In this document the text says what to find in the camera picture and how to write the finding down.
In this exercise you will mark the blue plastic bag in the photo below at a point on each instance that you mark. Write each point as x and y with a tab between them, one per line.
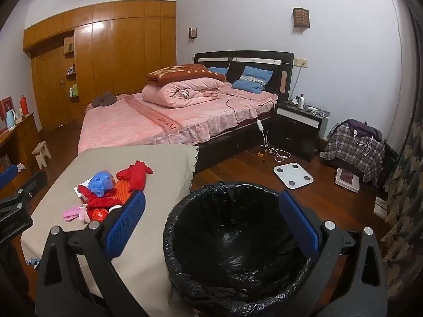
100	183

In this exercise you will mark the pink bedspread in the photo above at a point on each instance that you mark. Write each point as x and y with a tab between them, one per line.
142	122

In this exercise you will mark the white bathroom scale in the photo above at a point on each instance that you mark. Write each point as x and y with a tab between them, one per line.
293	175

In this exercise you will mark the blue pillow with white band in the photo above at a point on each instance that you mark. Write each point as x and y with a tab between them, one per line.
252	78

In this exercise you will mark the plaid cloth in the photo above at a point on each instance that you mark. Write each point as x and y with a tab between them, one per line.
343	152

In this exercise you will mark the light blue kettle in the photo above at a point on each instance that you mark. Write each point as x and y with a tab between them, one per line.
10	119

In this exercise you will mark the red cloth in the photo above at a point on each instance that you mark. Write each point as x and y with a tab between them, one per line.
137	173

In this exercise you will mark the white scale with red top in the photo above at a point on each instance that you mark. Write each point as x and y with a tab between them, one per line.
347	178

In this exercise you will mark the white bottle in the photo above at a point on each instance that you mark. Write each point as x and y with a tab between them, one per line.
300	101

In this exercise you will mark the white printed paper box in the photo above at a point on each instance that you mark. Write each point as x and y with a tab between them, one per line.
82	186

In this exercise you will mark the pink plastic glove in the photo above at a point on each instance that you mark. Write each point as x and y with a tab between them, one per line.
74	213

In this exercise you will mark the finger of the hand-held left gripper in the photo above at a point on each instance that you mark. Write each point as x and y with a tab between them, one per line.
8	175

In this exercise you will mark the patterned curtain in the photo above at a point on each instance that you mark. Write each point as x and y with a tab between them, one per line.
404	188

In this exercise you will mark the white crumpled cloth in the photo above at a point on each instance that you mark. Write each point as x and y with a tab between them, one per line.
116	208
21	167

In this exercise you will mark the wooden side cabinet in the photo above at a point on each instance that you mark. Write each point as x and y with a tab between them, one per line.
23	142

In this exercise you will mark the plain blue pillow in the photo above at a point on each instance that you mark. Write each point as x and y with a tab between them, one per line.
218	70

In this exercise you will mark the white blanket controller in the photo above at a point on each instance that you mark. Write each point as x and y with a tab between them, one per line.
259	125

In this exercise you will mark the cardboard box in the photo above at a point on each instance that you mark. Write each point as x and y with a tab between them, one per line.
69	45

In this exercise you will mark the small white stool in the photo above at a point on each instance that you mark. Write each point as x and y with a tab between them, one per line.
41	152

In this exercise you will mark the wooden wardrobe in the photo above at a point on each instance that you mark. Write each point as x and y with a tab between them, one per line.
115	56

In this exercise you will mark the red picture frame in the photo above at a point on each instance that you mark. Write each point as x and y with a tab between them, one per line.
6	104

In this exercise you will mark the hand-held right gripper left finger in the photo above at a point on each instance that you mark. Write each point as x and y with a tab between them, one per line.
127	218

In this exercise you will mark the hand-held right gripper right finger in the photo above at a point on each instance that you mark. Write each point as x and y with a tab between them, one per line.
299	218

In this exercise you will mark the brown patterned blanket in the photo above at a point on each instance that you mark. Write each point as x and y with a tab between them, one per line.
185	72

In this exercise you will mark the white power strip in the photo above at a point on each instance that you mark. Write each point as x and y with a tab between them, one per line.
315	109

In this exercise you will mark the red plastic bag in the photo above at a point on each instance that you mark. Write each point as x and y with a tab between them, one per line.
99	200

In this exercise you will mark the wall outlet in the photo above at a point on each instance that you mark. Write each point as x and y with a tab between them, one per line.
301	62

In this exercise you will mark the brown wall lamp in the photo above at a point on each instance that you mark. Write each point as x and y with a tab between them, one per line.
301	17

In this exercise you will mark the dark wooden bed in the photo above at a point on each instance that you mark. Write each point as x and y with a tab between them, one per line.
257	61

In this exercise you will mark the black white nightstand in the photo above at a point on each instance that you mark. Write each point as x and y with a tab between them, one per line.
295	132

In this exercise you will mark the dark purple garment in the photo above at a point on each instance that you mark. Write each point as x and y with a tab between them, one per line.
362	127

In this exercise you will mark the small wall box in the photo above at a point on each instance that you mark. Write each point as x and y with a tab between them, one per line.
193	33

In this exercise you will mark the red thermos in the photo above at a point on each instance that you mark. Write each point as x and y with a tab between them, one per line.
23	105

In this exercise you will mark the folded pink quilt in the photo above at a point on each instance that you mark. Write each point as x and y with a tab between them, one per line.
185	90

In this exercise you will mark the black lined trash bin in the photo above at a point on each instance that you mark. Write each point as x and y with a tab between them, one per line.
238	237

